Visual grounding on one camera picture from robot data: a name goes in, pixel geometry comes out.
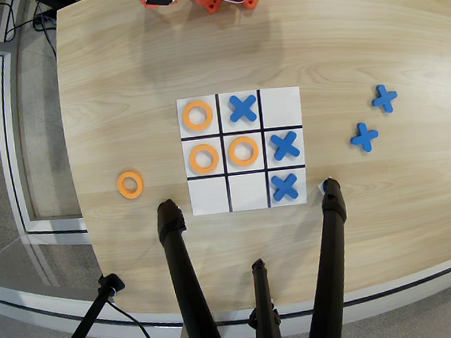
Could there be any orange foam ring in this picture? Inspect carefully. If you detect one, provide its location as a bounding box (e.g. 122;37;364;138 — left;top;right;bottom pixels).
186;142;222;177
115;168;147;201
181;99;216;133
227;134;261;168

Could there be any white paper tag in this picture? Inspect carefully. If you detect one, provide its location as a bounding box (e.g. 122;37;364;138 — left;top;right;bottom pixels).
316;177;335;196

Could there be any thin black floor cable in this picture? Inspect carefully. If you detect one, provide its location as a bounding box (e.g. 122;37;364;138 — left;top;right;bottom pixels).
0;0;38;44

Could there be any short black tripod leg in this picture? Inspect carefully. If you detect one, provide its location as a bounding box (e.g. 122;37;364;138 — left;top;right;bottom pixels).
242;256;285;338

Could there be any black power plug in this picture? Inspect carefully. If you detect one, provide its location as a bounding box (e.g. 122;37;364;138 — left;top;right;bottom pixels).
32;13;56;33

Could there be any grey metal floor frame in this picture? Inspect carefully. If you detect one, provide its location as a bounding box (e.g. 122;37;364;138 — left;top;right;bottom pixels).
0;25;94;254

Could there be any white tic-tac-toe board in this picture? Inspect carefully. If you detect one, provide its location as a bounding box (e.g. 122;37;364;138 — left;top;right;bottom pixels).
176;85;312;217

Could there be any blue foam cross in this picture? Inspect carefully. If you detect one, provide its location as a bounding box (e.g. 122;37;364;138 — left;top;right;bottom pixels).
348;120;381;154
270;172;300;203
227;92;260;125
269;129;302;162
369;82;400;115

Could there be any thin black stand pole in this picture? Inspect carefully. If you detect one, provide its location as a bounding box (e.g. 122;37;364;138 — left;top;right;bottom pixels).
39;271;130;338

